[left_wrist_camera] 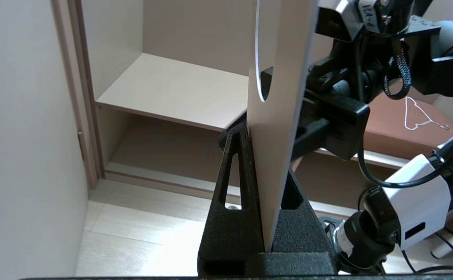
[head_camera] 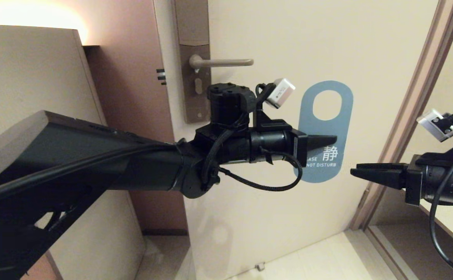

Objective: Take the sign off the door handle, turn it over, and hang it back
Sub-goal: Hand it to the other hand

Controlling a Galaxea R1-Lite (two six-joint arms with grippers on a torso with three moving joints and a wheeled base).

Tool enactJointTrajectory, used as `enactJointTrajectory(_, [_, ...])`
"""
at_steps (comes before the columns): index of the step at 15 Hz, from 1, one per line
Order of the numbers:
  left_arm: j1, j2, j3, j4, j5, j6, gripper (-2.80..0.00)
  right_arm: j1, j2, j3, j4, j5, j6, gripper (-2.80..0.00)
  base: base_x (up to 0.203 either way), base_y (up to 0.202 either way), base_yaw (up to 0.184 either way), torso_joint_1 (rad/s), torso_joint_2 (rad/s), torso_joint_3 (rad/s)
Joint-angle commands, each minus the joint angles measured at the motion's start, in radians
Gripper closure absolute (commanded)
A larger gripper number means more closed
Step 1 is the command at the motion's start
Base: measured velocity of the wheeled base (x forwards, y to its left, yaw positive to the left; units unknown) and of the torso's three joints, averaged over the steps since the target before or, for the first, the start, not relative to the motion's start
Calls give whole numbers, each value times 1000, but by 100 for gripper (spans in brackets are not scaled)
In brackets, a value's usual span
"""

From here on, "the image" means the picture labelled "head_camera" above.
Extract brown door frame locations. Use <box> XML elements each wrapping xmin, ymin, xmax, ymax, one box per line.
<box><xmin>350</xmin><ymin>0</ymin><xmax>453</xmax><ymax>231</ymax></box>

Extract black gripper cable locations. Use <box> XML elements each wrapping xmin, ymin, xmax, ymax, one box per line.
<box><xmin>210</xmin><ymin>149</ymin><xmax>304</xmax><ymax>192</ymax></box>
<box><xmin>428</xmin><ymin>114</ymin><xmax>453</xmax><ymax>279</ymax></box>

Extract white door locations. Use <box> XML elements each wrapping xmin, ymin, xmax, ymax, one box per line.
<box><xmin>153</xmin><ymin>0</ymin><xmax>441</xmax><ymax>280</ymax></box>

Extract beige cabinet panel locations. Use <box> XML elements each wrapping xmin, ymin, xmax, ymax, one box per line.
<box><xmin>0</xmin><ymin>24</ymin><xmax>146</xmax><ymax>280</ymax></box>

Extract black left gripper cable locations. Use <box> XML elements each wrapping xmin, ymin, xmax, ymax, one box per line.
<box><xmin>210</xmin><ymin>149</ymin><xmax>304</xmax><ymax>192</ymax></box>

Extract blue do-not-disturb door hanger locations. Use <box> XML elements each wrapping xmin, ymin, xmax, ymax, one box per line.
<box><xmin>293</xmin><ymin>80</ymin><xmax>354</xmax><ymax>184</ymax></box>

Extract metal door handle lever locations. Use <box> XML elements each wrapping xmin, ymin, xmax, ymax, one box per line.
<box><xmin>189</xmin><ymin>54</ymin><xmax>254</xmax><ymax>71</ymax></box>

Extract brown door lock plate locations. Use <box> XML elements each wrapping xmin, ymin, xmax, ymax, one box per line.
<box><xmin>173</xmin><ymin>0</ymin><xmax>213</xmax><ymax>124</ymax></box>

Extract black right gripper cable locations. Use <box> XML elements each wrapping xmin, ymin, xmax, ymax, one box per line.
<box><xmin>428</xmin><ymin>114</ymin><xmax>453</xmax><ymax>279</ymax></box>

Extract dark baseboard strip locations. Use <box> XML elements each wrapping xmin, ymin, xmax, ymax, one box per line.
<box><xmin>142</xmin><ymin>229</ymin><xmax>190</xmax><ymax>236</ymax></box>

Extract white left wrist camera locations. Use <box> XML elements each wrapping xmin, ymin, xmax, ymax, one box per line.
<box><xmin>266</xmin><ymin>78</ymin><xmax>296</xmax><ymax>109</ymax></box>

